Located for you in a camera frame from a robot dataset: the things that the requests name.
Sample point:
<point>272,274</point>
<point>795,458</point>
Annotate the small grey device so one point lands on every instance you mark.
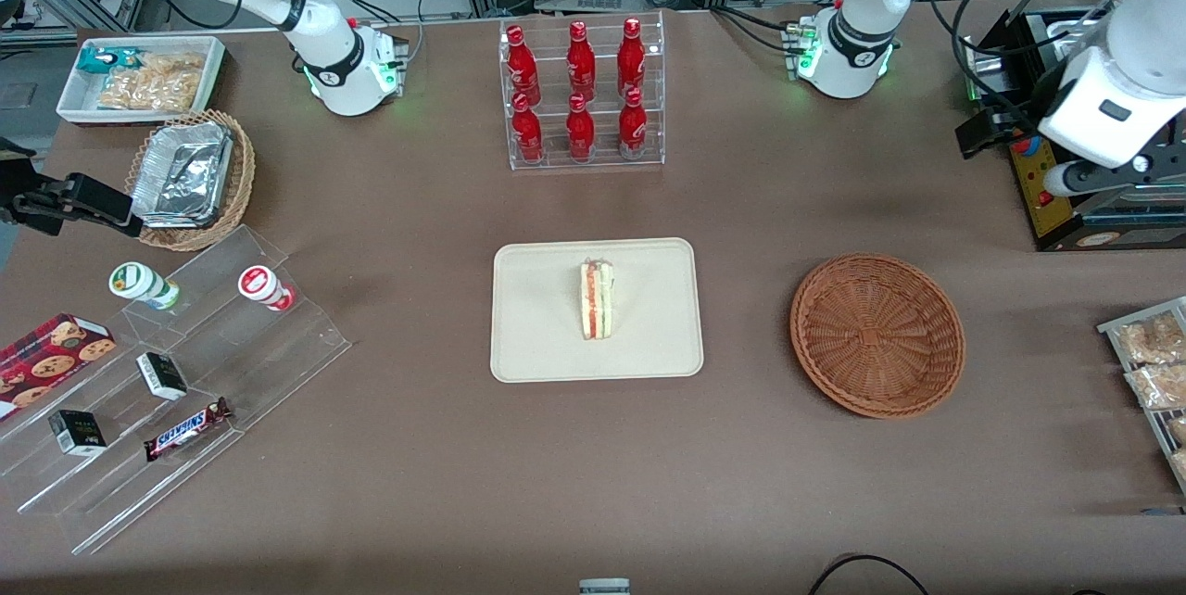
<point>604,588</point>

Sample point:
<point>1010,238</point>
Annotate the small black carton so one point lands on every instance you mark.
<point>79,433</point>
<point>162,377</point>

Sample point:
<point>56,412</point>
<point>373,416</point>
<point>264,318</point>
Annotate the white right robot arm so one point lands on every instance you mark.
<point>343,67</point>

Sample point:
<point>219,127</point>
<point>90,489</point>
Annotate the red cola bottle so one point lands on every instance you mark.
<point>580,127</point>
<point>633,122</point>
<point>631,57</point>
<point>523,67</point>
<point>527,132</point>
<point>581,62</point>

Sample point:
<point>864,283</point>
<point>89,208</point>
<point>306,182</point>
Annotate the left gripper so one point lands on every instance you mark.
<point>1040,102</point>

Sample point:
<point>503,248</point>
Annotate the black food warmer machine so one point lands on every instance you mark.
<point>1045,215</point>

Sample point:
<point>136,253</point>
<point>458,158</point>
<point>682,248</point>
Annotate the bag of yellow chips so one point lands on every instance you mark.
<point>153,83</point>

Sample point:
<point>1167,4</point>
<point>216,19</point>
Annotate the beige plastic tray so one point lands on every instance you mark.
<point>528,335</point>

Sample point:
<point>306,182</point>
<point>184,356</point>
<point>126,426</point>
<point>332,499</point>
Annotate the red lid drink cup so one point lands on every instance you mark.
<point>257,283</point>

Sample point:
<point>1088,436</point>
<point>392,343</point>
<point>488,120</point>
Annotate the clear acrylic bottle rack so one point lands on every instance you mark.
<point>556,159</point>

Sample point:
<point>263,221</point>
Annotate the green lid drink cup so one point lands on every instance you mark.
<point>134,280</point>

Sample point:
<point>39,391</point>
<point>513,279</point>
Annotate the grey metal snack tray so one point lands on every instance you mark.
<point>1112,331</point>

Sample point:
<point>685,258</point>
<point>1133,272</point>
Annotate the clear acrylic stepped display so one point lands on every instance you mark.
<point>278,363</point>

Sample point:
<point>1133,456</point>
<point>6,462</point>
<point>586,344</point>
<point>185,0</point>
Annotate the teal snack packet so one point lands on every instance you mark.
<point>107,60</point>

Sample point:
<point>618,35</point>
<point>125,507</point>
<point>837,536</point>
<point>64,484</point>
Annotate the red cookie box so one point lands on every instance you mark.
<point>46,359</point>

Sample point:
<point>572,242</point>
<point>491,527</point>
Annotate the stack of foil containers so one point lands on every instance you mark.
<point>181,173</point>

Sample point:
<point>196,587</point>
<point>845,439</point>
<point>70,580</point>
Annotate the small light wicker basket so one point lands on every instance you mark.
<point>190,240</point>

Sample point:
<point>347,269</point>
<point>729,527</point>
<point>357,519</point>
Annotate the triangle sandwich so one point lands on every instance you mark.
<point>598,298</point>

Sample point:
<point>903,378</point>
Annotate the clear bag of fried snacks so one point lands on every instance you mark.
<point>1149,340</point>
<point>1179,430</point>
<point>1158,386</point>

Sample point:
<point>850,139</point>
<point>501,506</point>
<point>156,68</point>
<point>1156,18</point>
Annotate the white plastic snack bin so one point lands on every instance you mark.
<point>74,104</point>

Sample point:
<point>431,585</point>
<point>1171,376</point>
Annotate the large brown wicker basket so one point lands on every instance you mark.
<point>876,335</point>

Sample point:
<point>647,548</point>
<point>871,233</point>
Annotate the Snickers chocolate bar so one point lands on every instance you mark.
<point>185,430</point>

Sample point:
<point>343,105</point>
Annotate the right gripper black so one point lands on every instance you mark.
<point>20,187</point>

